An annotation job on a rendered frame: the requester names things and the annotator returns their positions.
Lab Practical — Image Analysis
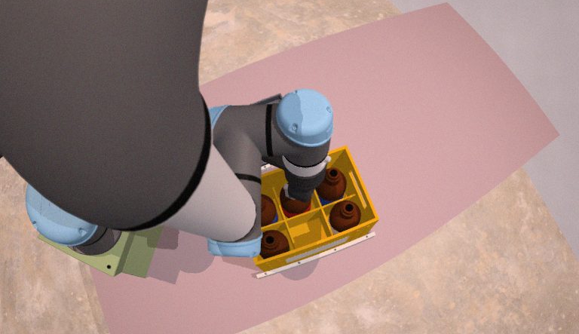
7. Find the yellow bottle crate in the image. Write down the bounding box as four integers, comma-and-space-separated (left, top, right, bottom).
253, 146, 379, 271

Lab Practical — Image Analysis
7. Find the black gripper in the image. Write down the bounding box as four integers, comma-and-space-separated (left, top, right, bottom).
262, 155, 331, 203

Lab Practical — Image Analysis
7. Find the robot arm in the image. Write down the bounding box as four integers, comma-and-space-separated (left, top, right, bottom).
0, 0, 333, 258

